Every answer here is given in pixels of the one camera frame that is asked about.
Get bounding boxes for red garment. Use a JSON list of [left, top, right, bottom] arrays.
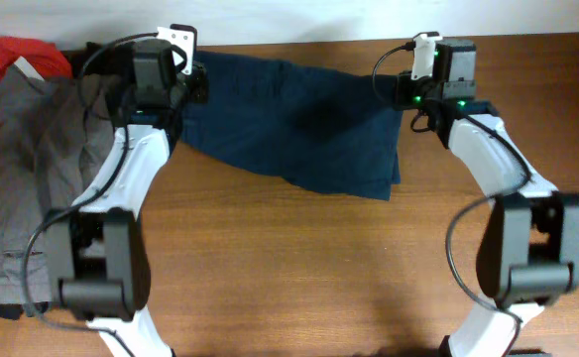
[[0, 36, 73, 79]]

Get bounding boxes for grey trousers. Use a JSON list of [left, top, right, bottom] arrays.
[[0, 67, 120, 305]]

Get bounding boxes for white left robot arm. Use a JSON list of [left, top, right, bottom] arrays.
[[37, 34, 207, 356]]

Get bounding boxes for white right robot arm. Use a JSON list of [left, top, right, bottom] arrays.
[[391, 32, 579, 357]]

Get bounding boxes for dark green black garment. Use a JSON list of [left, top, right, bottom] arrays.
[[0, 43, 130, 320]]

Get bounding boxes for navy blue shorts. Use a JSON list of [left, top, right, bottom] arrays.
[[181, 52, 402, 200]]

